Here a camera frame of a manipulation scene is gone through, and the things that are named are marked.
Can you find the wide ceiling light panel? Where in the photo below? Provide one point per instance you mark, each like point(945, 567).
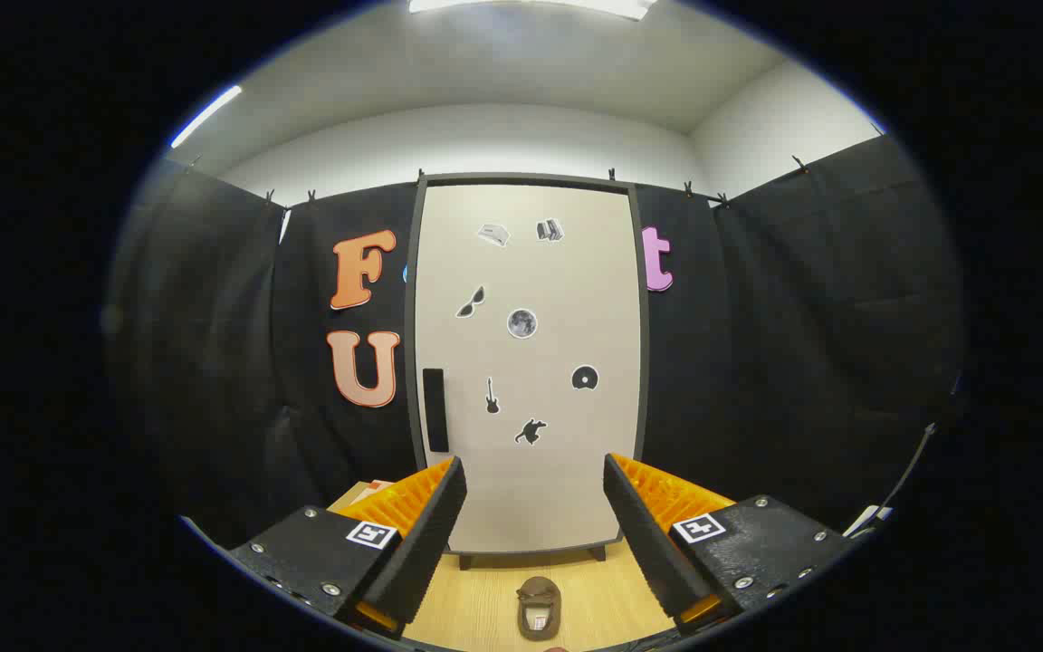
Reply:
point(531, 4)

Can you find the beige book orange corner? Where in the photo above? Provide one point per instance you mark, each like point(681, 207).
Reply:
point(368, 492)

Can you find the white shoe cabinet door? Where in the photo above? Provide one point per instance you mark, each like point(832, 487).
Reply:
point(540, 272)

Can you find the narrow ceiling light strip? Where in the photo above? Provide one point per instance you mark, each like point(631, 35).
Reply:
point(205, 116)

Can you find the grey shoe cabinet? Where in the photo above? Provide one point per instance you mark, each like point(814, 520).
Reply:
point(410, 362)

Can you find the brown fuzzy shoe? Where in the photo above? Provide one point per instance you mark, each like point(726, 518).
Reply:
point(540, 593)

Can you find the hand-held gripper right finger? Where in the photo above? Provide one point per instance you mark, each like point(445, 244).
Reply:
point(648, 534)

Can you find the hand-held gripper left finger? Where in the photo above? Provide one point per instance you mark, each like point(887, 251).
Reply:
point(431, 534)

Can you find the black backdrop cloth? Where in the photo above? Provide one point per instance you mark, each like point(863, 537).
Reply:
point(214, 362)

